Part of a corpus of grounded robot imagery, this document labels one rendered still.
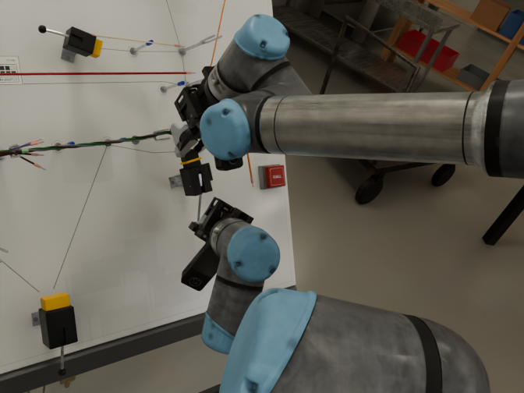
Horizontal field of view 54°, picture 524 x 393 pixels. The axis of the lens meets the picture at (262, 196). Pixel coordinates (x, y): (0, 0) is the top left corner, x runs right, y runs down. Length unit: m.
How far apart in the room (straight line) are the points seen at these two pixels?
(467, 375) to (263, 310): 0.16
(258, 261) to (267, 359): 0.39
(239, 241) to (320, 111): 0.24
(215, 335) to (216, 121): 0.32
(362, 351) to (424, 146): 0.24
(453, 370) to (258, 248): 0.39
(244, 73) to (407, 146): 0.32
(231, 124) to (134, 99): 0.46
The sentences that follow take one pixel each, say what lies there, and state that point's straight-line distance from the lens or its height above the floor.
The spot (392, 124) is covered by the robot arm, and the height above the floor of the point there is 1.54.
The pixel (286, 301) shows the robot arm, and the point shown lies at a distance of 0.39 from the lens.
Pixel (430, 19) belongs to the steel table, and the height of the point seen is 0.89.
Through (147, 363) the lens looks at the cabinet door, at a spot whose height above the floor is 0.67.
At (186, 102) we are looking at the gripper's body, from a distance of 0.94.
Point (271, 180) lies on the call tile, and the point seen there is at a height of 1.10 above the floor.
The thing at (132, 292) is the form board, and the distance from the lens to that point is 1.08.
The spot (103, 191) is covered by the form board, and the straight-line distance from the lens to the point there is 1.04.
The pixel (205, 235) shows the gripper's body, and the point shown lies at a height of 1.13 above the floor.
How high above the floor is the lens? 1.75
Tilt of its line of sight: 35 degrees down
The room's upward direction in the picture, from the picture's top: 23 degrees clockwise
